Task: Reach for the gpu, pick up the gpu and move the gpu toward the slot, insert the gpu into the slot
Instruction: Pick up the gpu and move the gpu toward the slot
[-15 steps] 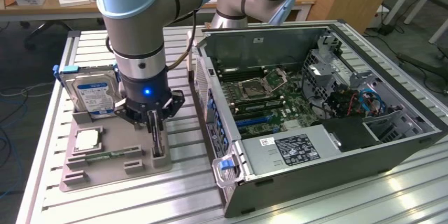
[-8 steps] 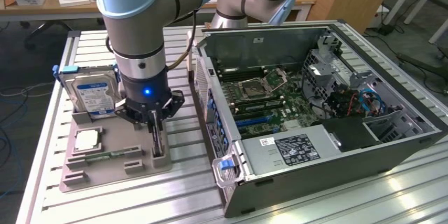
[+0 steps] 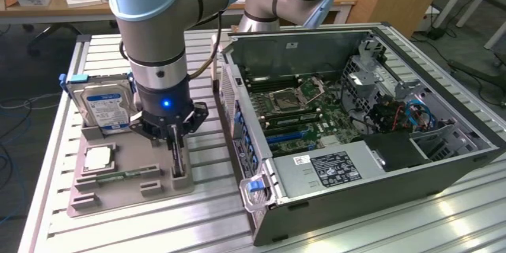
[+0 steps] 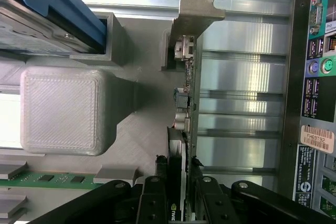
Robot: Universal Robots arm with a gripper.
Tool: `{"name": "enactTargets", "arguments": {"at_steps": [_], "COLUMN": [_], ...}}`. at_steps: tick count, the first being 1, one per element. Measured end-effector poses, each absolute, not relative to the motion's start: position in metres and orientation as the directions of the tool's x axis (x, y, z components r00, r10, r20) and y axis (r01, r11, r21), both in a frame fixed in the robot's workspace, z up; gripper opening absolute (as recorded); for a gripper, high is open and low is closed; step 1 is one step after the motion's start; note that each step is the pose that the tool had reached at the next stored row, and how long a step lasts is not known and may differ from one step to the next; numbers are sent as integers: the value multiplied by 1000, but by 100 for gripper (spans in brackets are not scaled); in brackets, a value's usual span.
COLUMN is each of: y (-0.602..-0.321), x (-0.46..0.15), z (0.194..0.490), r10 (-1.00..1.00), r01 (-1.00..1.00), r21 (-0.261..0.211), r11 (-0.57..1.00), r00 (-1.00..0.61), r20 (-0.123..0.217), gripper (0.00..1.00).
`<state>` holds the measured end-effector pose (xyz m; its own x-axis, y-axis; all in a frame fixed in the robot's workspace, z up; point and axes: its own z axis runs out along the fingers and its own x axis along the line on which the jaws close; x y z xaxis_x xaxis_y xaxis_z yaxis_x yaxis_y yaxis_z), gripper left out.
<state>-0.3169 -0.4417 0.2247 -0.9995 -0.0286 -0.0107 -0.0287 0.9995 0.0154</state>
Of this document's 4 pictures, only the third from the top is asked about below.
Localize wooden desk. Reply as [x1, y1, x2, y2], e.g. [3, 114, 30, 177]
[0, 0, 356, 33]

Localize black floor stand base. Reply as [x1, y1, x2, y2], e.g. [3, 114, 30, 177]
[445, 57, 506, 88]

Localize perforated metal disk bay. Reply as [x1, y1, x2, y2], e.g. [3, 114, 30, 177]
[339, 54, 400, 117]

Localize silver CPU chip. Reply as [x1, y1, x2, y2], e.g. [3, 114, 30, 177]
[84, 147, 113, 169]

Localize open black PC case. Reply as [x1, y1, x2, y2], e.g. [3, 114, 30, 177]
[210, 26, 506, 247]

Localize green RAM stick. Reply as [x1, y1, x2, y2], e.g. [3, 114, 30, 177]
[96, 167, 149, 183]

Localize red wire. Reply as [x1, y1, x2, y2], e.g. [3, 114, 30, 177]
[392, 103, 408, 131]

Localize black power adapter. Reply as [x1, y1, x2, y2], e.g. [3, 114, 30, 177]
[425, 27, 445, 40]

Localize hard disk with blue caddy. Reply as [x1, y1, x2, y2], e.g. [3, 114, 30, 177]
[57, 71, 140, 135]

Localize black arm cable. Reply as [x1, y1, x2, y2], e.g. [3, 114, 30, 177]
[184, 9, 221, 79]

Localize CPU socket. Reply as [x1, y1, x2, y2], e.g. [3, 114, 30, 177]
[268, 87, 306, 114]

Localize grey plastic parts rack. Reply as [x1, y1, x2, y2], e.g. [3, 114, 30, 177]
[65, 95, 194, 218]

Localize black graphics card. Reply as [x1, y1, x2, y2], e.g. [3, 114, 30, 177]
[165, 124, 186, 177]

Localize black office chair base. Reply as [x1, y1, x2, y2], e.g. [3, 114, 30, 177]
[25, 20, 118, 57]

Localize installed RAM stick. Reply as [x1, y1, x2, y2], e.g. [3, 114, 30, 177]
[262, 113, 320, 127]

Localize metal socket cover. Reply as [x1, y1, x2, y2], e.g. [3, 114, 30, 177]
[294, 75, 328, 108]

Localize blue wire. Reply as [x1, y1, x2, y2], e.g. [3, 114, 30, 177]
[405, 98, 437, 131]

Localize grey power supply unit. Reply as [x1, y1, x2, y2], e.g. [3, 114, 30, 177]
[272, 142, 387, 199]

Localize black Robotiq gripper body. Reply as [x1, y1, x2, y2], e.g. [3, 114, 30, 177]
[136, 79, 194, 128]

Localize green motherboard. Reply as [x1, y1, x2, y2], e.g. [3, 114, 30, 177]
[236, 66, 364, 158]

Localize wooden cabinet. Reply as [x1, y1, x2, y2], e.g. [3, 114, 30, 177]
[335, 0, 453, 37]

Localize blue expansion slot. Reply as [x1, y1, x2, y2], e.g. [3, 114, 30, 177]
[264, 132, 309, 145]

